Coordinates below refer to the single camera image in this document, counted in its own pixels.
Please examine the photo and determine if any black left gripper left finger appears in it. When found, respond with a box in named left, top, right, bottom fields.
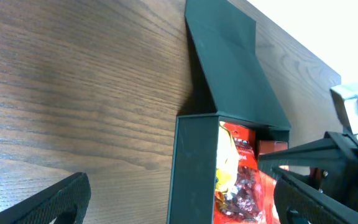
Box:
left=0, top=172, right=91, bottom=224

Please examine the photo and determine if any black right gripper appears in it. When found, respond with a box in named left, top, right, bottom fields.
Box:
left=258, top=132, right=358, bottom=212

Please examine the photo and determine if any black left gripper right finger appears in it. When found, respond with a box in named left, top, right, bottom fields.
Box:
left=273, top=167, right=358, bottom=224

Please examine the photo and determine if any red Hacks candy bag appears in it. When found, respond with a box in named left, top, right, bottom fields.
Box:
left=213, top=122, right=280, bottom=224

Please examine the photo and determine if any red Hello Panda box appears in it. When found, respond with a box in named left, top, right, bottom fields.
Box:
left=255, top=140, right=288, bottom=165

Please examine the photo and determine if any yellow snack packet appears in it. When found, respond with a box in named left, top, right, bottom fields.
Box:
left=215, top=121, right=239, bottom=193

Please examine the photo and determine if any black storage box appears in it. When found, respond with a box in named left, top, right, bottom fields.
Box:
left=167, top=0, right=291, bottom=223

